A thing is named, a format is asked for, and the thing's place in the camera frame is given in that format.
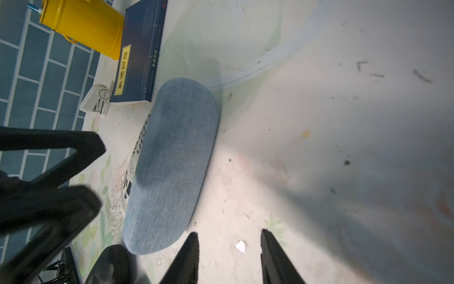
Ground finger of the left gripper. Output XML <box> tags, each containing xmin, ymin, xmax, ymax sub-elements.
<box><xmin>1</xmin><ymin>186</ymin><xmax>102</xmax><ymax>284</ymax></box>
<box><xmin>1</xmin><ymin>127</ymin><xmax>106</xmax><ymax>188</ymax></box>

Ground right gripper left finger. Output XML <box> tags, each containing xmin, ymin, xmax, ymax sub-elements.
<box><xmin>160</xmin><ymin>232</ymin><xmax>200</xmax><ymax>284</ymax></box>

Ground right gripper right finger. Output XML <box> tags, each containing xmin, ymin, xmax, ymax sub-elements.
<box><xmin>261</xmin><ymin>229</ymin><xmax>306</xmax><ymax>284</ymax></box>

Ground black glasses case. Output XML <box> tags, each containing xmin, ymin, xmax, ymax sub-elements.
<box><xmin>85</xmin><ymin>244</ymin><xmax>132</xmax><ymax>284</ymax></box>

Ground blue case yellow glasses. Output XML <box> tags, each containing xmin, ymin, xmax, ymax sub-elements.
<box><xmin>123</xmin><ymin>78</ymin><xmax>221</xmax><ymax>255</ymax></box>

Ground flag pattern glasses case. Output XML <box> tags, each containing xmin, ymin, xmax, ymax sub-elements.
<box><xmin>121</xmin><ymin>115</ymin><xmax>150</xmax><ymax>212</ymax></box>

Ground yellow pencil cup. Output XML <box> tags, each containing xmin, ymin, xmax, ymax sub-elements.
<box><xmin>40</xmin><ymin>0</ymin><xmax>124</xmax><ymax>60</ymax></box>

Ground dark blue book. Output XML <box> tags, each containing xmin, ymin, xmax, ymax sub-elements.
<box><xmin>110</xmin><ymin>0</ymin><xmax>167</xmax><ymax>104</ymax></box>

